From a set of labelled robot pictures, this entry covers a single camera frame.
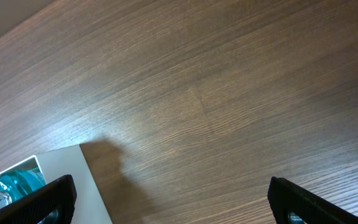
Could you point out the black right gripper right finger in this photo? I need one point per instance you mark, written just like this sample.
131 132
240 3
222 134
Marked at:
291 203

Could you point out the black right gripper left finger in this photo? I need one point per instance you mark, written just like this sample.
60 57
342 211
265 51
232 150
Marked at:
59 195

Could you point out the blue Listerine mouthwash bottle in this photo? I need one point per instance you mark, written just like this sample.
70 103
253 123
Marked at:
16 184

